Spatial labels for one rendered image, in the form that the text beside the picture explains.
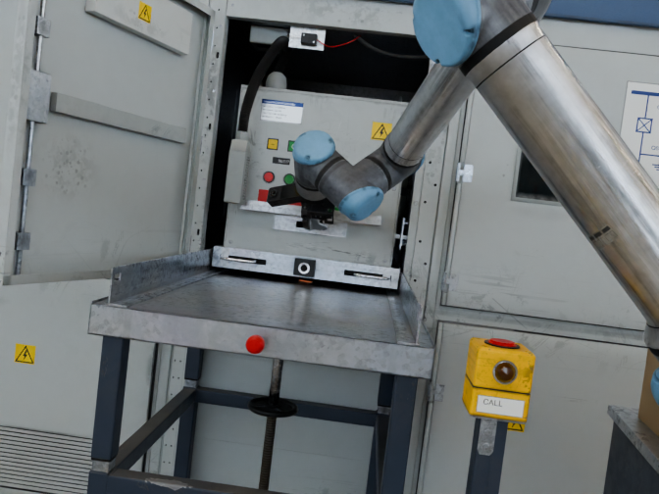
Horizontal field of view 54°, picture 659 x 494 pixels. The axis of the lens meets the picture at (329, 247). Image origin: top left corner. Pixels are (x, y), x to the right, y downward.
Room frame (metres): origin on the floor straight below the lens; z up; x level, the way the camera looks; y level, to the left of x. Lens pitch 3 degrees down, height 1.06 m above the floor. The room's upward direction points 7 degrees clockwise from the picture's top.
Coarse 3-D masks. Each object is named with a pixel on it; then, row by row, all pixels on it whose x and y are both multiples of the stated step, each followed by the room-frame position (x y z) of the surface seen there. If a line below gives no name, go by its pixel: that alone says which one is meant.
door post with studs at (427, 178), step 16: (432, 64) 1.78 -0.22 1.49; (432, 144) 1.79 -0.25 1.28; (432, 160) 1.79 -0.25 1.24; (416, 176) 1.80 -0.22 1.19; (432, 176) 1.79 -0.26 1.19; (416, 192) 1.79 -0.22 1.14; (432, 192) 1.79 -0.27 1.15; (416, 208) 1.79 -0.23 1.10; (432, 208) 1.79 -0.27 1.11; (416, 224) 1.79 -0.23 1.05; (432, 224) 1.79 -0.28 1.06; (416, 240) 1.79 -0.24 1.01; (416, 256) 1.79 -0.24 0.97; (416, 272) 1.79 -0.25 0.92; (416, 288) 1.79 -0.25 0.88
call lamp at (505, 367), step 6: (504, 360) 0.88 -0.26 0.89; (498, 366) 0.87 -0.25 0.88; (504, 366) 0.87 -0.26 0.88; (510, 366) 0.87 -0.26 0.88; (492, 372) 0.88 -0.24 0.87; (498, 372) 0.87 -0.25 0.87; (504, 372) 0.86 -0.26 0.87; (510, 372) 0.86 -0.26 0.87; (516, 372) 0.87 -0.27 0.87; (498, 378) 0.87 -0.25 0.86; (504, 378) 0.86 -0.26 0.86; (510, 378) 0.86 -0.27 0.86
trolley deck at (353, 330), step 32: (192, 288) 1.48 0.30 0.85; (224, 288) 1.55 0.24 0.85; (256, 288) 1.62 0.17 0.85; (288, 288) 1.70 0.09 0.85; (320, 288) 1.78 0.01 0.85; (96, 320) 1.15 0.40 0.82; (128, 320) 1.14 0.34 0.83; (160, 320) 1.14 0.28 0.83; (192, 320) 1.14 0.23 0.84; (224, 320) 1.14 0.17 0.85; (256, 320) 1.18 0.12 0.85; (288, 320) 1.22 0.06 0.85; (320, 320) 1.26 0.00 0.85; (352, 320) 1.31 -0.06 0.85; (384, 320) 1.36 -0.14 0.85; (288, 352) 1.13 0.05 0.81; (320, 352) 1.12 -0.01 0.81; (352, 352) 1.12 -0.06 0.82; (384, 352) 1.12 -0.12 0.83; (416, 352) 1.11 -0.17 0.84
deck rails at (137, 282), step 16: (176, 256) 1.52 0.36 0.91; (192, 256) 1.66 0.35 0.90; (112, 272) 1.15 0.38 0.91; (128, 272) 1.22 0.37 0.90; (144, 272) 1.31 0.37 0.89; (160, 272) 1.41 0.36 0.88; (176, 272) 1.53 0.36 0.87; (192, 272) 1.68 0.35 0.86; (208, 272) 1.80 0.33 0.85; (112, 288) 1.15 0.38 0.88; (128, 288) 1.23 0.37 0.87; (144, 288) 1.32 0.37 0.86; (160, 288) 1.40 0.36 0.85; (176, 288) 1.43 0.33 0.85; (400, 288) 1.77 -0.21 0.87; (112, 304) 1.15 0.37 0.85; (128, 304) 1.16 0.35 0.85; (400, 304) 1.62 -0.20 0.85; (416, 304) 1.21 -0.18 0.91; (400, 320) 1.36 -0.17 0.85; (416, 320) 1.16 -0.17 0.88; (400, 336) 1.16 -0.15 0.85; (416, 336) 1.12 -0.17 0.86
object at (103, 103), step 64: (64, 0) 1.37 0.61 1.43; (128, 0) 1.51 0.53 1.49; (192, 0) 1.73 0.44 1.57; (64, 64) 1.38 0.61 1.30; (128, 64) 1.57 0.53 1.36; (192, 64) 1.80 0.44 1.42; (64, 128) 1.40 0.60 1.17; (128, 128) 1.56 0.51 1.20; (0, 192) 1.26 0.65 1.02; (64, 192) 1.41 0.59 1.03; (128, 192) 1.61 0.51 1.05; (192, 192) 1.81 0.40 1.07; (0, 256) 1.26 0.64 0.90; (64, 256) 1.43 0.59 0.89; (128, 256) 1.63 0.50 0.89
